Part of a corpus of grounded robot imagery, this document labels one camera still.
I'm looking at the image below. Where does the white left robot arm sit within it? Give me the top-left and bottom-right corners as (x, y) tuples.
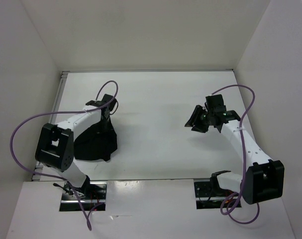
(35, 95), (118, 199)

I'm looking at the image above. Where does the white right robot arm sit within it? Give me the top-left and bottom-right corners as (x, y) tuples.
(185, 105), (285, 205)

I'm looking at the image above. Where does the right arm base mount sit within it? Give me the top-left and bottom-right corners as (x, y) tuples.
(194, 179), (233, 210)

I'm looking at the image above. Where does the black skirt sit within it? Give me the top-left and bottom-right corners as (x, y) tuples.
(74, 119), (117, 161)

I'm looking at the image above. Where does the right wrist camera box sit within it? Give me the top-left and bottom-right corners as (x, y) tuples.
(205, 94), (226, 113)

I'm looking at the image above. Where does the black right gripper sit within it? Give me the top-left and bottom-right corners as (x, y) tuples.
(185, 104), (214, 133)

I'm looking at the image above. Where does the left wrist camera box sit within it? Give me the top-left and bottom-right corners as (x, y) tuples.
(102, 94), (118, 115)

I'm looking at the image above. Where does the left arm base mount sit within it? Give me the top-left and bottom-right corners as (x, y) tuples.
(53, 181), (107, 212)

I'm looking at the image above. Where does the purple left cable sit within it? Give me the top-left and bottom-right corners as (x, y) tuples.
(11, 80), (119, 231)

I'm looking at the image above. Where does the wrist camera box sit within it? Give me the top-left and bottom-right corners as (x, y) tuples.
(102, 94), (118, 115)
(205, 94), (226, 113)

